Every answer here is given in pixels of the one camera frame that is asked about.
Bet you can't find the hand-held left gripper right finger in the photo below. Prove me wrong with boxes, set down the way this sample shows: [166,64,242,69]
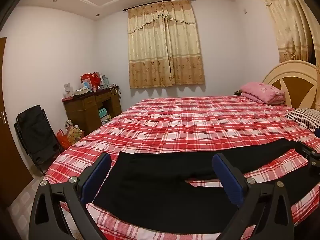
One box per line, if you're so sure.
[212,153,300,240]

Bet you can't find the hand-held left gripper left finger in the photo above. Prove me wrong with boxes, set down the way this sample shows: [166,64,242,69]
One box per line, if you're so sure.
[28,152,112,240]

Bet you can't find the black pants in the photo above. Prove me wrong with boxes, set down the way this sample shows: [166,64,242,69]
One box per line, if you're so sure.
[93,138,320,234]

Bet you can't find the striped pillow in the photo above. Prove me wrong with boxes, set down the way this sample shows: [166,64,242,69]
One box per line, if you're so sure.
[285,108,320,133]

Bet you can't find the red plastic bag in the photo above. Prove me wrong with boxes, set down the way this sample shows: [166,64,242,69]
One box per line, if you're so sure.
[56,129,72,150]

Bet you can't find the brown wooden desk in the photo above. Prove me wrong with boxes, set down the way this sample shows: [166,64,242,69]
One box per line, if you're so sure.
[62,88,122,137]

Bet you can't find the pink folded blanket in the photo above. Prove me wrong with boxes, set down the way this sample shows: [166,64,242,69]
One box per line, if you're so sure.
[240,82,286,105]

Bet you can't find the cream and brown headboard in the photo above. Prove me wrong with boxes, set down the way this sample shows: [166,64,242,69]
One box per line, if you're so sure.
[262,60,320,110]

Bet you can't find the black folding chair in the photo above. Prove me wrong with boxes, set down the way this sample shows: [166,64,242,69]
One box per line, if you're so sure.
[14,105,63,175]

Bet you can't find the bed with red plaid sheet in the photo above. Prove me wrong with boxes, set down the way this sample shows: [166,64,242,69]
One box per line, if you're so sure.
[44,95,320,240]

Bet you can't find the brown wooden door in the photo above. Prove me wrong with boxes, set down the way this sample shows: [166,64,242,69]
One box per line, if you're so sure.
[0,37,34,207]

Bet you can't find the red gift bag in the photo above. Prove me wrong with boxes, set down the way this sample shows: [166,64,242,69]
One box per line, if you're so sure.
[80,72,102,89]

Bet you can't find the beige patterned side curtain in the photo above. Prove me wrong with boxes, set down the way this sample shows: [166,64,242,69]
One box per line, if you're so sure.
[252,0,320,64]

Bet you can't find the beige patterned window curtain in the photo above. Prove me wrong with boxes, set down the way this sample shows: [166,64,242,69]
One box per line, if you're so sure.
[127,0,206,89]

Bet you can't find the dark curtain rod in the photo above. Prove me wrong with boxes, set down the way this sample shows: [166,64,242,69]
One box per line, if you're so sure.
[123,0,195,12]

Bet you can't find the white cable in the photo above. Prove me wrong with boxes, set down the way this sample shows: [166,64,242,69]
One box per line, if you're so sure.
[109,84,122,101]

